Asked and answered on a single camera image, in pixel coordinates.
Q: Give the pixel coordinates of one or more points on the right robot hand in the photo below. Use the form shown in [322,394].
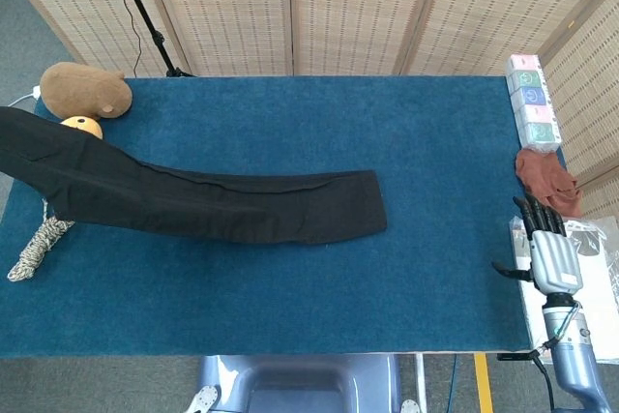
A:
[553,258]

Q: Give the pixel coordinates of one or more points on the black trousers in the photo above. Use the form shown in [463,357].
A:
[193,200]

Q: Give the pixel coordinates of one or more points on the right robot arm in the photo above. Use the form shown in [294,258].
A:
[573,360]

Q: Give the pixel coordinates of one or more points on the clear bag with white garment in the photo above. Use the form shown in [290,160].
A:
[597,297]

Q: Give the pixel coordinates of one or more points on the brown cloth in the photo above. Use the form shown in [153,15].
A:
[551,181]

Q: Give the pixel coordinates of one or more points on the tissue pack bundle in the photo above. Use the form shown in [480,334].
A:
[532,103]

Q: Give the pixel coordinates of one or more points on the white table leg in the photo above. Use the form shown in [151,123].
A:
[420,384]

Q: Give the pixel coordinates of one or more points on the blue table cloth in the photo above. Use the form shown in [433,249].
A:
[309,297]

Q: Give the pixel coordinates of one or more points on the blue robot torso base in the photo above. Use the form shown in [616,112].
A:
[295,384]

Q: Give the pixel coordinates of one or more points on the bamboo folding screen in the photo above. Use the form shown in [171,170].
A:
[348,7]

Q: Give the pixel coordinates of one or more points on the black tripod stand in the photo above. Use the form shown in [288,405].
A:
[145,16]

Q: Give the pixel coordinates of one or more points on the yellow plush toy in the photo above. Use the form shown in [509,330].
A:
[84,124]

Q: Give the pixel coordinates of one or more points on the brown capybara plush toy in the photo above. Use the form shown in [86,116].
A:
[82,91]

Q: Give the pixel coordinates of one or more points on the white power strip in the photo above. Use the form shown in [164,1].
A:
[35,91]

